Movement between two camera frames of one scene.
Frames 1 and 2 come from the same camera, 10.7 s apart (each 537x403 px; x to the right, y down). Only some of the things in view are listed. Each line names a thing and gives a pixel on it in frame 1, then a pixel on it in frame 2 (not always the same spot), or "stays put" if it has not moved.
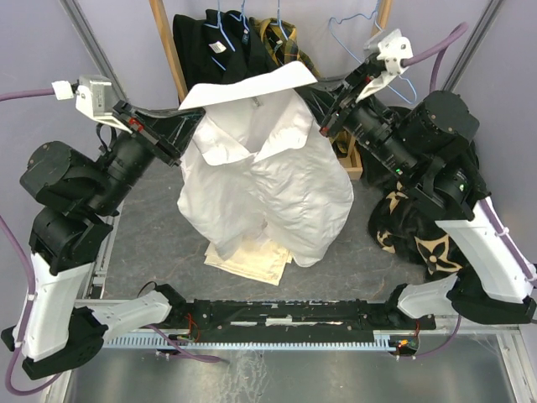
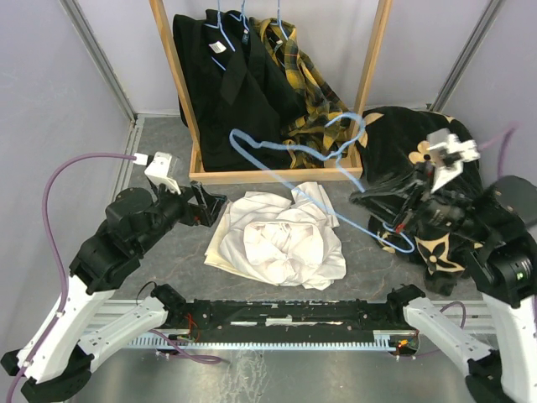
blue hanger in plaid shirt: [278, 22] stays put
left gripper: [168, 135] → [208, 210]
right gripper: [331, 98] → [394, 197]
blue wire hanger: [369, 15] → [388, 235]
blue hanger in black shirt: [219, 25] stays put
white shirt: [258, 165] → [281, 242]
